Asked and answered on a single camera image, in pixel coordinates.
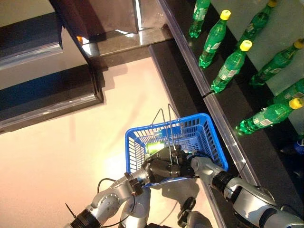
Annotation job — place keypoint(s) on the silver vertical trim strip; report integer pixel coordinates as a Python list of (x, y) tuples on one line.
[(139, 14)]

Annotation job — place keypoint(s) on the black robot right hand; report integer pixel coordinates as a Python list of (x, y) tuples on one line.
[(185, 166)]

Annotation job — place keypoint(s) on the silver robot left leg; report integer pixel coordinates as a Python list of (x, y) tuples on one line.
[(135, 209)]

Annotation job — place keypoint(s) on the dark display counter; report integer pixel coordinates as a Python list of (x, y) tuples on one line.
[(28, 31), (47, 95)]

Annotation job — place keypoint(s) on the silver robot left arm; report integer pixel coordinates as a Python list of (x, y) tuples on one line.
[(111, 199)]

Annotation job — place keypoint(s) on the small orange object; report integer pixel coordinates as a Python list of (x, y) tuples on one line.
[(79, 39)]

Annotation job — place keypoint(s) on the silver robot right leg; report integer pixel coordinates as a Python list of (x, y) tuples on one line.
[(197, 219)]

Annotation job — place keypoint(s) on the green Sprite bottle yellow cap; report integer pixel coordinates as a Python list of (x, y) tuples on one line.
[(199, 19), (275, 64), (213, 40), (256, 23), (289, 93), (229, 69), (268, 117)]

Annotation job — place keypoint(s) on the green drink can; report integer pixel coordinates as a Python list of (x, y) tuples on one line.
[(154, 146)]

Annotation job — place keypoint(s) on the silver robot leg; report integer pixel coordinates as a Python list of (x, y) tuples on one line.
[(197, 219), (135, 209)]

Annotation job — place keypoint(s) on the black zip tie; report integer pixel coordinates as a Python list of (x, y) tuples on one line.
[(71, 211)]

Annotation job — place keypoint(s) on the dark robot pelvis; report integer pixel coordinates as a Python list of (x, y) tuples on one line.
[(161, 225)]

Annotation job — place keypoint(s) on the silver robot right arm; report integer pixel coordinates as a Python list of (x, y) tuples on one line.
[(249, 199)]

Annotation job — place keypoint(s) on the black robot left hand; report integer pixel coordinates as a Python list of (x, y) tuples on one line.
[(164, 168)]

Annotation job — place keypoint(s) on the blue plastic shopping basket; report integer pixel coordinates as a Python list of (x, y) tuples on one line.
[(202, 133)]

